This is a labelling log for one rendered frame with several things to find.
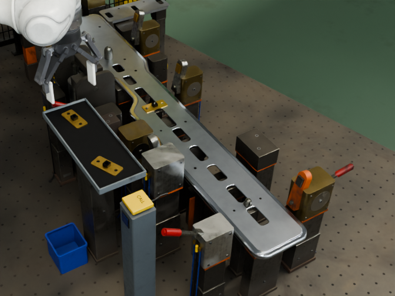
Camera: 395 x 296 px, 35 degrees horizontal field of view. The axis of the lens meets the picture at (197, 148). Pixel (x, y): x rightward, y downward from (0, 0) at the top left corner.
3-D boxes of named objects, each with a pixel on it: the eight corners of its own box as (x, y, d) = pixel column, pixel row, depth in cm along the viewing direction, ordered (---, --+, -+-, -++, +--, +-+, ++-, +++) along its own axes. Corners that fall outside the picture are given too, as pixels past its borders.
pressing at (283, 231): (320, 232, 175) (320, 228, 174) (255, 265, 165) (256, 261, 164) (98, 13, 259) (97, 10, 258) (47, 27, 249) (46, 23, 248)
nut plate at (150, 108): (162, 99, 215) (162, 97, 214) (168, 105, 213) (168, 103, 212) (141, 107, 211) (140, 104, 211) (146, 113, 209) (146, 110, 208)
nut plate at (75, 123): (88, 124, 178) (88, 120, 178) (77, 129, 176) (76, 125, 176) (72, 110, 183) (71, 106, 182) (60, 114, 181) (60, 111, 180)
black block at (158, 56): (173, 115, 257) (175, 55, 238) (153, 123, 253) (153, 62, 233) (167, 108, 260) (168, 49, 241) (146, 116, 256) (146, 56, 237)
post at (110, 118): (124, 209, 216) (120, 120, 190) (111, 215, 214) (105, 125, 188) (117, 201, 219) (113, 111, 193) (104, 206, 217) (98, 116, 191)
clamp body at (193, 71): (206, 144, 245) (211, 70, 222) (180, 155, 239) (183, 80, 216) (196, 135, 249) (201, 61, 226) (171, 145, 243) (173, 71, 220)
